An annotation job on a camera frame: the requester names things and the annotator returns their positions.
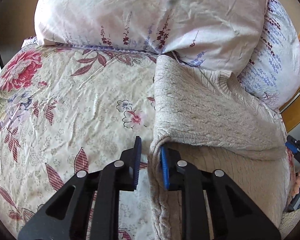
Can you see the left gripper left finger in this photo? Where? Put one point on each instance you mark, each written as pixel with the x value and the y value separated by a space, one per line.
pixel 87 206

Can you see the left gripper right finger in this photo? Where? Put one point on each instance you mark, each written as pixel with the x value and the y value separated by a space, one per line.
pixel 213 206

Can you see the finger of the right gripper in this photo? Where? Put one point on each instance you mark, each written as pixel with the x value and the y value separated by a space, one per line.
pixel 292 146

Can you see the beige cable knit sweater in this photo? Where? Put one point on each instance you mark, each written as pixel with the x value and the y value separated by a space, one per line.
pixel 216 124

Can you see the right hand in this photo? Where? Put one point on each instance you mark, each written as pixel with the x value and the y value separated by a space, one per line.
pixel 296 187

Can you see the right lavender print pillow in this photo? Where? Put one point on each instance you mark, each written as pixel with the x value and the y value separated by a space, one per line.
pixel 273 71

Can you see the floral bed sheet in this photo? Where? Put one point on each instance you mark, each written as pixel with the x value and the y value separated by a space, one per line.
pixel 66 109

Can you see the left white floral pillow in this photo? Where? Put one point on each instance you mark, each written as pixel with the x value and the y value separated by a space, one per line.
pixel 210 34

